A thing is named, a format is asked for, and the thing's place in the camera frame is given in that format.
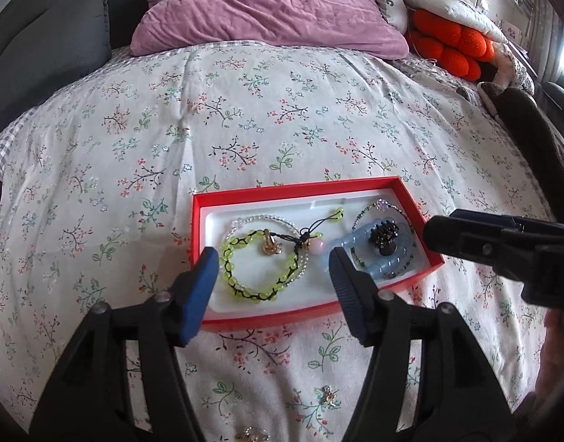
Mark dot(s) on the dark grey cushion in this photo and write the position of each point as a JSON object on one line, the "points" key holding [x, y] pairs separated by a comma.
{"points": [[42, 55]]}

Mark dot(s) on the white cushion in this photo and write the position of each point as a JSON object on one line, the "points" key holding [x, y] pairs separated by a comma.
{"points": [[448, 0]]}

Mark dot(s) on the brown fleece blanket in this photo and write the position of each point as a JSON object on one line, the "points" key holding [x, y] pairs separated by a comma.
{"points": [[540, 129]]}

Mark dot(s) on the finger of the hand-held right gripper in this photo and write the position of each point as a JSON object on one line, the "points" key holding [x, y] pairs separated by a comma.
{"points": [[494, 219], [471, 239]]}

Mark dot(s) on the red cardboard box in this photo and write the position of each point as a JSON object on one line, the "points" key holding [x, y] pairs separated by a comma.
{"points": [[263, 320]]}

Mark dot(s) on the person's right hand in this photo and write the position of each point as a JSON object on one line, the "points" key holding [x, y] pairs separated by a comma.
{"points": [[561, 354]]}

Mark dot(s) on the pink pillow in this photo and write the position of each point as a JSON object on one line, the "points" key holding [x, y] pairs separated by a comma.
{"points": [[263, 4]]}

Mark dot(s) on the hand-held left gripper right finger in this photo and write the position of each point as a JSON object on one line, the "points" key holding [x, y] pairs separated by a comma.
{"points": [[349, 285]]}

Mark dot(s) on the black hair claw clip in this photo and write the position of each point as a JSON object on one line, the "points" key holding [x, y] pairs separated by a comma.
{"points": [[383, 235]]}

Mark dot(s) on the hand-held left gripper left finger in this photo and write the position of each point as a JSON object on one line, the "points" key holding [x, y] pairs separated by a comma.
{"points": [[201, 285]]}

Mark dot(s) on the floral print blanket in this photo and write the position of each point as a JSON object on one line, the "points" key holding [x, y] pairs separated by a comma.
{"points": [[125, 147]]}

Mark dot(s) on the orange knotted cushion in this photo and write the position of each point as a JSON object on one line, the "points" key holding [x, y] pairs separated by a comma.
{"points": [[448, 37]]}

